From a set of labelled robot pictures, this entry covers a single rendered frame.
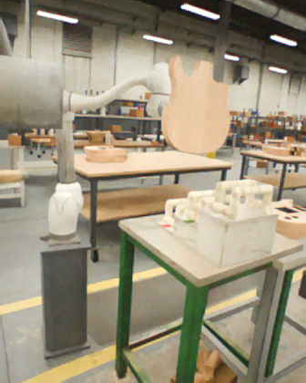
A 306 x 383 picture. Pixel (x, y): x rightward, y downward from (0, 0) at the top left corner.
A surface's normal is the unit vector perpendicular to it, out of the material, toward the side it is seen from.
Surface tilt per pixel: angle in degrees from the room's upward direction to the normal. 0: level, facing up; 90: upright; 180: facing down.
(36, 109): 90
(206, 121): 90
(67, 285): 90
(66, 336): 90
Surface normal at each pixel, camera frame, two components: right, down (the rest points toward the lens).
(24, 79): 0.53, 0.22
